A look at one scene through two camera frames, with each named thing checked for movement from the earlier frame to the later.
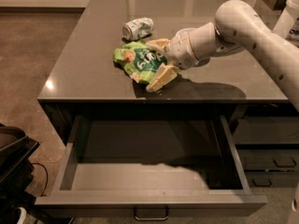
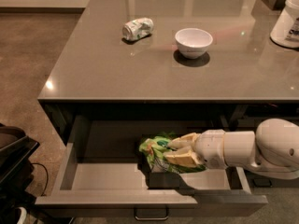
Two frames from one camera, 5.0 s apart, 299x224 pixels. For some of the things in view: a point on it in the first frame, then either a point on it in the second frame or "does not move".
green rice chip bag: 138,61 → 154,149
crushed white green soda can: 137,27 does not move
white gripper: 181,52 → 210,147
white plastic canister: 288,24 does not move
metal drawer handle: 151,218 does not move
